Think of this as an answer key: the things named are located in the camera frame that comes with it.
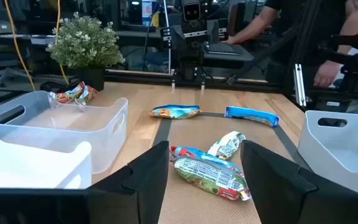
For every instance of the white green granola bar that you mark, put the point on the white green granola bar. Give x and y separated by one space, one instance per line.
227 144

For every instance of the light blue orange granola bar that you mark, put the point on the light blue orange granola bar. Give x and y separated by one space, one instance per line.
175 112

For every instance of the white plastic bin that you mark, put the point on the white plastic bin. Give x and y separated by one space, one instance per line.
26 165
340 155

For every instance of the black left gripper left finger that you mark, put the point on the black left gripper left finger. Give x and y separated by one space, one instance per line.
141 186

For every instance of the red green crumpled granola bar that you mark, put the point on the red green crumpled granola bar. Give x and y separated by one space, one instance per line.
67 95
87 94

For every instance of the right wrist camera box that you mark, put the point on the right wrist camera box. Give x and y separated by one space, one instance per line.
191 12

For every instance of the artificial green white-flowered plant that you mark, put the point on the artificial green white-flowered plant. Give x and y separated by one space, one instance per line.
84 43

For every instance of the person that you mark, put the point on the person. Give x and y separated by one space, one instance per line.
315 25

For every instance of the blue red chocolate granola bar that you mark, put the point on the blue red chocolate granola bar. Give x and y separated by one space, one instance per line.
197 153

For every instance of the black plant pot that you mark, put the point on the black plant pot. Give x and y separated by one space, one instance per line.
92 78

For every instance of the green nutrition-label granola bar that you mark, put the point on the green nutrition-label granola bar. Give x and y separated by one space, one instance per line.
210 177

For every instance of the clear plastic bin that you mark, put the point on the clear plastic bin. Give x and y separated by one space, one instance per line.
73 119

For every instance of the black keyboard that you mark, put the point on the black keyboard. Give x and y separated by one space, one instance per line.
222 48

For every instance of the person's hand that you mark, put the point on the person's hand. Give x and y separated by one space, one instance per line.
326 74
230 40

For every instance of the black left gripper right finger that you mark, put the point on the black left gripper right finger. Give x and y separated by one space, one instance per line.
278 193

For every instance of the black diagonal frame strut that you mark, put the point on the black diagonal frame strut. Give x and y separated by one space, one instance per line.
266 53

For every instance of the aluminium extrusion bracket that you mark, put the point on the aluminium extrusion bracket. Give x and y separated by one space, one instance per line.
300 87

